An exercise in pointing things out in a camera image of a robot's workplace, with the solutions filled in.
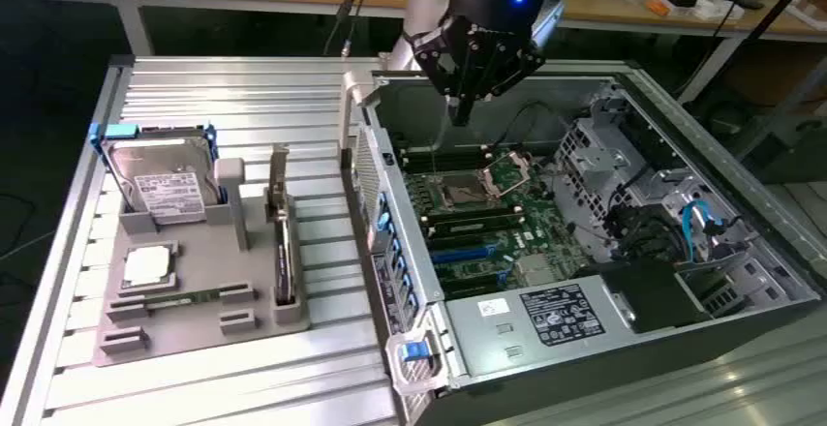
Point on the grey power supply unit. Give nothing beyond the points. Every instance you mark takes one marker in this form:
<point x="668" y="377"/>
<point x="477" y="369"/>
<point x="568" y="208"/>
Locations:
<point x="490" y="339"/>

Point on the hard disk in blue caddy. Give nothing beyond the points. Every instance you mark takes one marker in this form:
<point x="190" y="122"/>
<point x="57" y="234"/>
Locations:
<point x="161" y="179"/>

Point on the black graphics card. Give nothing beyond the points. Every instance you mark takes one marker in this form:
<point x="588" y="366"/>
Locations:
<point x="281" y="232"/>

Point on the open black PC case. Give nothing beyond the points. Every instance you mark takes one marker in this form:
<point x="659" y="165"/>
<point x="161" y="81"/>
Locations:
<point x="645" y="363"/>

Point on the RAM stick with white label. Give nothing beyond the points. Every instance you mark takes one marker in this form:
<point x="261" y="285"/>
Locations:
<point x="468" y="227"/>

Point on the green motherboard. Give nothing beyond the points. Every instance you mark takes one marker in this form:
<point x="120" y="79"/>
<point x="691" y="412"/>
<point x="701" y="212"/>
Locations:
<point x="549" y="247"/>

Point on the blue case latch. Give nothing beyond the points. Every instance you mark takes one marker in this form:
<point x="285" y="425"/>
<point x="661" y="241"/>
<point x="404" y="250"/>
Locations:
<point x="413" y="352"/>

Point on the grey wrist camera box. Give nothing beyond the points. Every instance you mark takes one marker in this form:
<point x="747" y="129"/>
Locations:
<point x="549" y="19"/>

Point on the CPU socket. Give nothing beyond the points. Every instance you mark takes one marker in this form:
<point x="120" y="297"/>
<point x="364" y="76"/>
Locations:
<point x="464" y="189"/>

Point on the silver chipset heatsink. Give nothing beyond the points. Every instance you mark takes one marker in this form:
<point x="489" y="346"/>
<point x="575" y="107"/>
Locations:
<point x="537" y="271"/>

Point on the blue expansion slot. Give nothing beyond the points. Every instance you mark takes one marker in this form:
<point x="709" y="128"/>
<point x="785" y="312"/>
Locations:
<point x="461" y="255"/>

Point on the metal disk bay cage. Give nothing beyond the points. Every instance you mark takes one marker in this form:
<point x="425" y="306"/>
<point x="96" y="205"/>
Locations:
<point x="593" y="164"/>

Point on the black plastic shroud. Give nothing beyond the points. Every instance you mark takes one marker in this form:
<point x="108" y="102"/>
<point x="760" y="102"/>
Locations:
<point x="645" y="295"/>

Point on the green RAM stick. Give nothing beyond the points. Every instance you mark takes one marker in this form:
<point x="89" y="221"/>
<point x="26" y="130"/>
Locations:
<point x="184" y="298"/>

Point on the silver CPU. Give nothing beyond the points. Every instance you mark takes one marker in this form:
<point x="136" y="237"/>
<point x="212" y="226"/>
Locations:
<point x="149" y="266"/>

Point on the metal socket cover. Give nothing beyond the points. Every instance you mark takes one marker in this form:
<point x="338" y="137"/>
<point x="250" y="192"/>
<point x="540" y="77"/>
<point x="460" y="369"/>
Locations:
<point x="509" y="172"/>

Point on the grey parts rack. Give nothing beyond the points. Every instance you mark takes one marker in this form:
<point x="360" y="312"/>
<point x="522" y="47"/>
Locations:
<point x="193" y="329"/>

